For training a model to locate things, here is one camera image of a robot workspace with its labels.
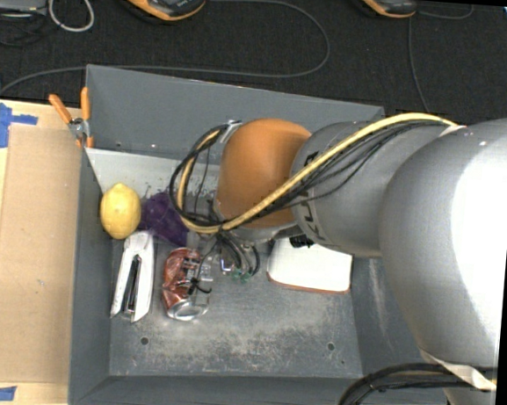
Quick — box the yellow lemon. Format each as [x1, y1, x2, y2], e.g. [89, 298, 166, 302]
[96, 180, 145, 242]

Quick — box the white flat block brown edge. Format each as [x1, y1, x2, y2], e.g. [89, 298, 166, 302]
[264, 235, 356, 297]

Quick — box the white stapler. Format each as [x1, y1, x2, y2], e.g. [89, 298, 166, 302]
[108, 228, 159, 325]

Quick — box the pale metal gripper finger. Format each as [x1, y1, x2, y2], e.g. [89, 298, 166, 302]
[180, 255, 202, 284]
[194, 264, 216, 310]

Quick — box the black cylinder on white bracket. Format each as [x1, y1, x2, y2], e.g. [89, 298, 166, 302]
[287, 230, 317, 251]

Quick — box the brown cardboard board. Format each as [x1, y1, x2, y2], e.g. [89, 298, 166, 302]
[0, 123, 93, 390]

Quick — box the crushed red drink can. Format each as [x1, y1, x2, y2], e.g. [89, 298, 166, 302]
[157, 245, 217, 325]

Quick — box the grey metal bin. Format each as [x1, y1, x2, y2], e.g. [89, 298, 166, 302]
[56, 63, 475, 405]

